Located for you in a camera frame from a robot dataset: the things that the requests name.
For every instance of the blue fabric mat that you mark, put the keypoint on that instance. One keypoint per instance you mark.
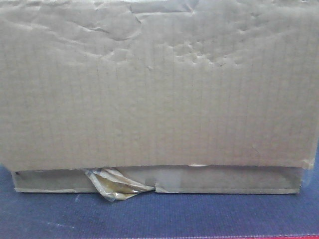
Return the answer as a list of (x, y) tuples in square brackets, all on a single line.
[(156, 216)]

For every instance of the large brown cardboard box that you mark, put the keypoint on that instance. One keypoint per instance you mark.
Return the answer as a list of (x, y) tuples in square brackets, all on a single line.
[(188, 96)]

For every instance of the crumpled clear packing tape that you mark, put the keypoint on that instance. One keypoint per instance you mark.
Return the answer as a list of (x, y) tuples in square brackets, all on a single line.
[(113, 185)]

